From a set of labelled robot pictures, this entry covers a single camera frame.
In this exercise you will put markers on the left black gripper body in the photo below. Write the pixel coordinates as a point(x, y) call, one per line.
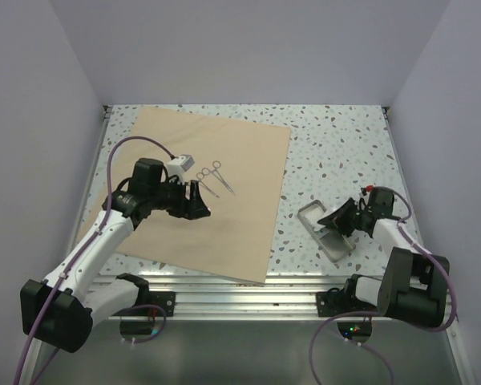
point(178, 205)

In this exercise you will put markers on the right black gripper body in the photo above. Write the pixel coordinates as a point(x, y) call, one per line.
point(358, 218)

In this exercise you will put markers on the white gauze pad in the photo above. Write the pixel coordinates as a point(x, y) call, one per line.
point(314, 215)

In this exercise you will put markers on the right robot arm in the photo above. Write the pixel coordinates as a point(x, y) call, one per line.
point(415, 288)

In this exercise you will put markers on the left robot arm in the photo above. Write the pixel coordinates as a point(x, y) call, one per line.
point(60, 310)

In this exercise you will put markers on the metal instrument tray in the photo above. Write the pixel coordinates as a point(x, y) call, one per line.
point(334, 246)

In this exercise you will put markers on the steel forceps middle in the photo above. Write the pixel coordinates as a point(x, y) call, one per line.
point(200, 177)

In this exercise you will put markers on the steel forceps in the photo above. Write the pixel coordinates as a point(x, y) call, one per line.
point(200, 177)
point(214, 170)

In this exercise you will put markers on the steel forceps far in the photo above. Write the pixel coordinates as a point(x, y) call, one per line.
point(214, 170)

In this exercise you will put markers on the beige cloth mat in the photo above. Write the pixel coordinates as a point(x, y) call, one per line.
point(235, 241)

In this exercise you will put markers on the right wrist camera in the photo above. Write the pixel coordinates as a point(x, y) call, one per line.
point(366, 190)

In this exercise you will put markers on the aluminium rail frame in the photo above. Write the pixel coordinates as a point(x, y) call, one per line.
point(334, 151)

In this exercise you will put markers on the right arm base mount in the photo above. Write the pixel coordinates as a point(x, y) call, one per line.
point(337, 301)

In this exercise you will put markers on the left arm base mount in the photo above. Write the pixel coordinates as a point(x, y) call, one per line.
point(164, 299)

